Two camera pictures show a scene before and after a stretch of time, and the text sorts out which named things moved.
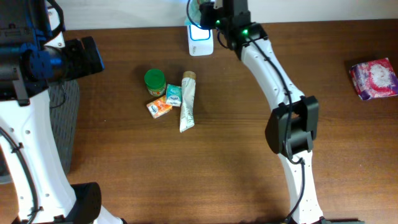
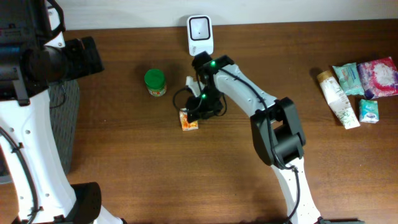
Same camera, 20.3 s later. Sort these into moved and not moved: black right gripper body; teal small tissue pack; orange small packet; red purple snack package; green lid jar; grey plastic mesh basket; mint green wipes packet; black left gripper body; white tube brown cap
Moved: teal small tissue pack; mint green wipes packet; black right gripper body; orange small packet; white tube brown cap
Not moved: black left gripper body; green lid jar; grey plastic mesh basket; red purple snack package
